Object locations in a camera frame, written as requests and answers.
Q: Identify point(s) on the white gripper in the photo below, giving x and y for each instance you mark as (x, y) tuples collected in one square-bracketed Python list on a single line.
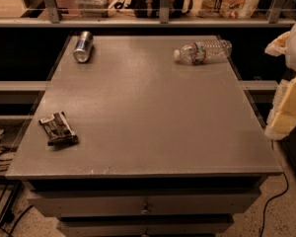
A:
[(282, 117)]

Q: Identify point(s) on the rxbar chocolate bar wrapper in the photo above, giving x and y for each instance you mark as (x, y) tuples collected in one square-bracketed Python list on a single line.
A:
[(58, 130)]

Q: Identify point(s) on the silver blue redbull can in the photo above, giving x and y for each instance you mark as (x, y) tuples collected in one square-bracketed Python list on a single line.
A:
[(83, 47)]

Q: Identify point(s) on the clear plastic water bottle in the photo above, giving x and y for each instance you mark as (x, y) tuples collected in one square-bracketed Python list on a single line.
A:
[(198, 52)]

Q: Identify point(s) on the printed snack bag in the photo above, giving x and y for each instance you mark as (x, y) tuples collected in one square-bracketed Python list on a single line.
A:
[(229, 9)]

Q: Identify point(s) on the black backpack on shelf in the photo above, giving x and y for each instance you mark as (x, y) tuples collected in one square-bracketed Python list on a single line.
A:
[(151, 8)]

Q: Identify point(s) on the grey drawer cabinet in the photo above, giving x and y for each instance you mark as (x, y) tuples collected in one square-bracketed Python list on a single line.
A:
[(182, 140)]

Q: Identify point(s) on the round drawer knob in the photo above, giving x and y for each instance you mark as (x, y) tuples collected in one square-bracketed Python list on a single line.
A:
[(145, 210)]

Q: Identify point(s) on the grey metal shelf rail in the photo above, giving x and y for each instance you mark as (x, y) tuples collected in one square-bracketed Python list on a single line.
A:
[(65, 14)]

